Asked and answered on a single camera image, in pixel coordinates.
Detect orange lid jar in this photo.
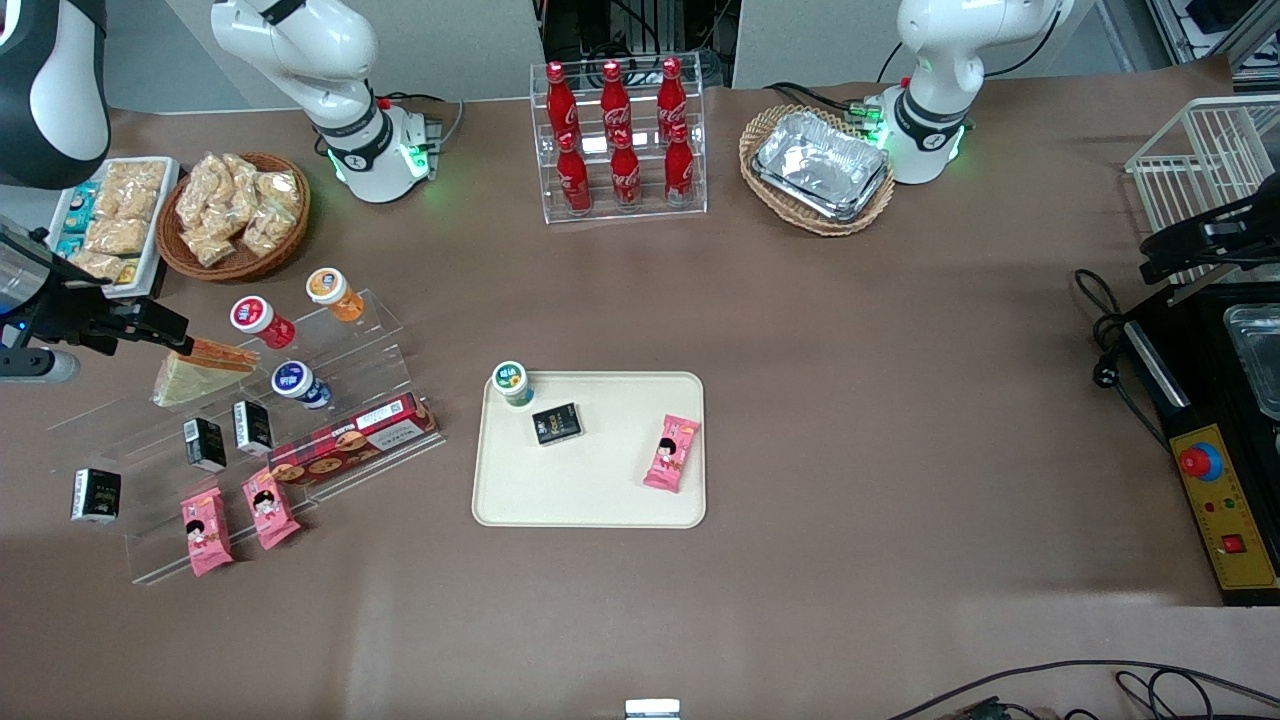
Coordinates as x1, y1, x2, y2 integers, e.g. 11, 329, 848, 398
306, 267, 366, 323

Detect pink snack packet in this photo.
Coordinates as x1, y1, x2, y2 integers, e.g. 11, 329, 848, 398
241, 468, 301, 551
180, 486, 235, 578
643, 414, 701, 494

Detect black sealing machine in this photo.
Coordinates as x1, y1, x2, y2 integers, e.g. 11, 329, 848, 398
1120, 280, 1280, 608

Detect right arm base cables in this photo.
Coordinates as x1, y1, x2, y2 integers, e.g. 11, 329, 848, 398
375, 90, 467, 151

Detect brown wicker basket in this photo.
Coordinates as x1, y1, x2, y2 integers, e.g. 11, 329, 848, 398
155, 152, 311, 283

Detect stacked aluminium foil trays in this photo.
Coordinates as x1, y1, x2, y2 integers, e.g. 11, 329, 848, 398
752, 110, 891, 223

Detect light wicker basket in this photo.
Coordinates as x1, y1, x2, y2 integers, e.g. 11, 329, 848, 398
739, 104, 896, 237

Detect green lid jar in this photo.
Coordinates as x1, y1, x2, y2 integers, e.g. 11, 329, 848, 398
491, 361, 535, 408

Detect red lid jar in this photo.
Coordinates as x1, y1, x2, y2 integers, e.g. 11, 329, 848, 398
230, 296, 297, 350

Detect tan cracker pack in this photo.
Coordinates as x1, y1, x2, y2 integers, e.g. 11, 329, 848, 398
100, 160, 167, 221
70, 250, 126, 283
85, 217, 151, 256

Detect triangular sandwich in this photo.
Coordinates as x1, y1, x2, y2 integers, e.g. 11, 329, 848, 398
152, 338, 259, 408

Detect small black carton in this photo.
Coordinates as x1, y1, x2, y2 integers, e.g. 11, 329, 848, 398
70, 468, 122, 525
233, 400, 275, 457
183, 417, 228, 473

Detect red cola bottle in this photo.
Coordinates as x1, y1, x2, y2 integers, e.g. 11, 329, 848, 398
657, 57, 689, 131
556, 132, 593, 214
545, 62, 581, 141
664, 123, 695, 206
610, 128, 643, 209
600, 60, 633, 136

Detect white wire basket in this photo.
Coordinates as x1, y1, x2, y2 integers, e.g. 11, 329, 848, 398
1125, 95, 1280, 291

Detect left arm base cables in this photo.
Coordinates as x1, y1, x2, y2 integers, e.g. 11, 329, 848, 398
765, 80, 906, 126

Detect red emergency stop button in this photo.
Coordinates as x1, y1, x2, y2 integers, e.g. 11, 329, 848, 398
1179, 441, 1224, 482

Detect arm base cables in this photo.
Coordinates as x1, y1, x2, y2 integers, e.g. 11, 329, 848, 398
765, 80, 906, 126
375, 90, 467, 151

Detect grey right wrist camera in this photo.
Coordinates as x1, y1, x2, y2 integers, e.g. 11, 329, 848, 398
0, 347, 80, 384

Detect clear acrylic bottle rack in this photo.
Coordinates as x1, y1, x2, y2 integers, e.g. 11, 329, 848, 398
530, 60, 708, 225

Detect white rectangular snack tray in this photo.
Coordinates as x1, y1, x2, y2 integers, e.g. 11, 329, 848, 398
45, 157, 181, 301

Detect blue lid jar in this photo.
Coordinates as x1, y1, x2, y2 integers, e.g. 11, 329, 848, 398
271, 361, 332, 410

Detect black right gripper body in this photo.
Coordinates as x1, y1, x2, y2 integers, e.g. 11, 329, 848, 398
8, 260, 138, 353

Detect long black floor cable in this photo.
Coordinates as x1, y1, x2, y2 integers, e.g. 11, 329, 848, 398
885, 659, 1280, 720

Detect clear bag of puffed snacks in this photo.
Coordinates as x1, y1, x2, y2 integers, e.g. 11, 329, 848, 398
218, 153, 263, 206
242, 208, 297, 258
180, 225, 239, 268
255, 170, 301, 216
176, 160, 226, 229

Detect long red cookie box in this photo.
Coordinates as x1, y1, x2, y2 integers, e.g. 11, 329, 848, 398
267, 392, 439, 488

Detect clear acrylic stepped shelf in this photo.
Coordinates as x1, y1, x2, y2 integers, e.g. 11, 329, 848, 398
45, 288, 448, 586

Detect beige serving tray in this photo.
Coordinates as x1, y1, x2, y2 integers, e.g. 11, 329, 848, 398
471, 371, 707, 529

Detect black power cable with plug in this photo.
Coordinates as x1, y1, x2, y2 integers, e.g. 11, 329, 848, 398
1074, 267, 1173, 453

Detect small flat black box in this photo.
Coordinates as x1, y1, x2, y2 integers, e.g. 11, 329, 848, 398
532, 402, 585, 447

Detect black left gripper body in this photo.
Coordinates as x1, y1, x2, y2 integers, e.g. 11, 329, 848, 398
1195, 194, 1280, 263

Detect looped black floor cable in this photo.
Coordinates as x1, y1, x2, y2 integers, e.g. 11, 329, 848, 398
1115, 669, 1219, 720

